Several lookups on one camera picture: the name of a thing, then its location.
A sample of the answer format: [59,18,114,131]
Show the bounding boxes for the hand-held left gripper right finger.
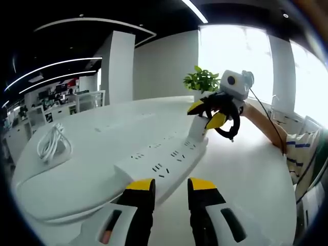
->
[187,177,249,246]

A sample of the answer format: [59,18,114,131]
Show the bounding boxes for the coiled white cable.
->
[36,122,73,165]

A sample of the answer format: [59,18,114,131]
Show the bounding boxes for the white power strip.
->
[113,134,209,206]

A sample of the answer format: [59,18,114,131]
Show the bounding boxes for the white desk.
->
[11,94,298,246]

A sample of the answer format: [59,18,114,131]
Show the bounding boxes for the white office chair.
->
[26,106,45,127]

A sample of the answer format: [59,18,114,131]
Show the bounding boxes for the white charger block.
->
[189,115,209,139]

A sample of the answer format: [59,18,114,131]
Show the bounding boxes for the person's left hand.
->
[101,230,113,244]

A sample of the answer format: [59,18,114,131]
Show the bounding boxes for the green potted plant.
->
[182,65,221,104]

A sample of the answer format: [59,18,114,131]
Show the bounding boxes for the white oval tray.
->
[12,169,134,225]

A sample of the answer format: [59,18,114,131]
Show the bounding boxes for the black charger cable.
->
[201,95,242,142]

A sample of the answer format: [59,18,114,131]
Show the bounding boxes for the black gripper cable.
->
[249,88,287,156]

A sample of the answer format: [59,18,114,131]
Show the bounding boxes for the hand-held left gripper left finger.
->
[96,178,156,246]

